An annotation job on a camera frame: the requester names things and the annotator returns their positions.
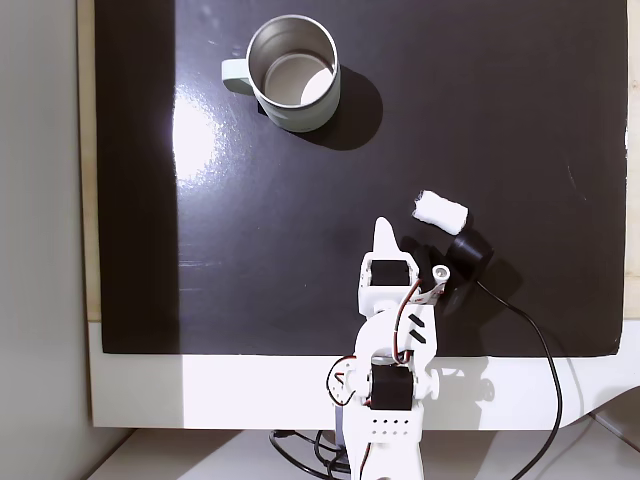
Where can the white gauze roll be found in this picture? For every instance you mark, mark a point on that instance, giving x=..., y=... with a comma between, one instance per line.
x=440, y=212

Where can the black table mat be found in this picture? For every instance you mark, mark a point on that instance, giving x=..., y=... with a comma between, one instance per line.
x=300, y=240

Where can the pale green metal mug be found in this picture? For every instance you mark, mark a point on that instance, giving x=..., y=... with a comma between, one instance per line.
x=300, y=112

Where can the black round camera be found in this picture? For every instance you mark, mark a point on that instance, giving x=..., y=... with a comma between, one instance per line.
x=470, y=250

